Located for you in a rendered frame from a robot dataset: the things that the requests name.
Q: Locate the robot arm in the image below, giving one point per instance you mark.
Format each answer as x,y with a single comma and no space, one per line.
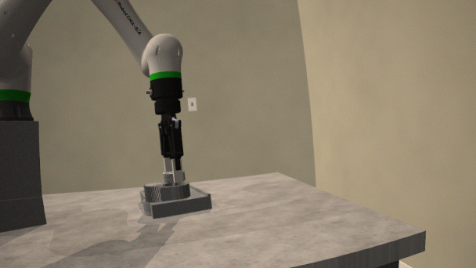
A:
17,20

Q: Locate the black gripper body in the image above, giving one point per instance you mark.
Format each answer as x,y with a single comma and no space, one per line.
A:
168,109

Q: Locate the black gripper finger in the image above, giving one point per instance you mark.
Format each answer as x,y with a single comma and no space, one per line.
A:
176,140
165,148

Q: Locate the light grey toothed gear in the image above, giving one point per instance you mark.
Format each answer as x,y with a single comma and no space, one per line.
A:
168,177

